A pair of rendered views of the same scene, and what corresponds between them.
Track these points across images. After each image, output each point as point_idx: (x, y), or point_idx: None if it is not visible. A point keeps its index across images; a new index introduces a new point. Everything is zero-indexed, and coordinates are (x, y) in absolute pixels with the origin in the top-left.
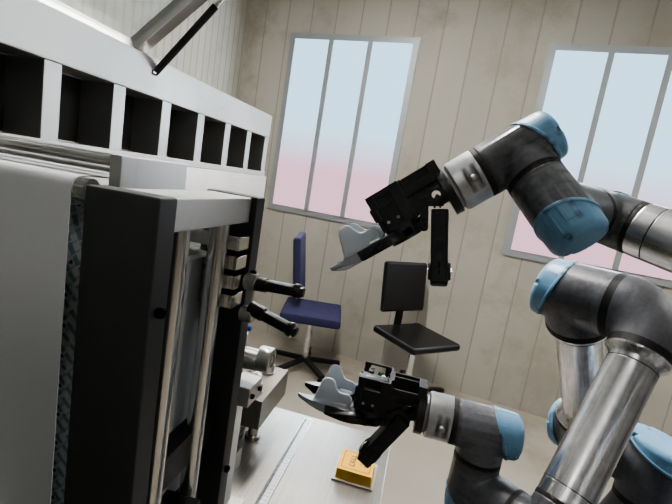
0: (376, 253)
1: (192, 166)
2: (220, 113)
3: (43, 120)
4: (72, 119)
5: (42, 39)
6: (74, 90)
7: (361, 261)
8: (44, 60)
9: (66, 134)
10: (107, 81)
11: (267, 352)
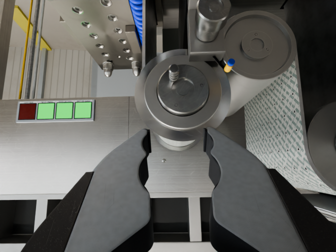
0: (321, 216)
1: (49, 194)
2: (5, 250)
3: (199, 207)
4: (155, 207)
5: (205, 251)
6: (155, 225)
7: (265, 165)
8: (201, 240)
9: (159, 198)
10: (153, 241)
11: (223, 21)
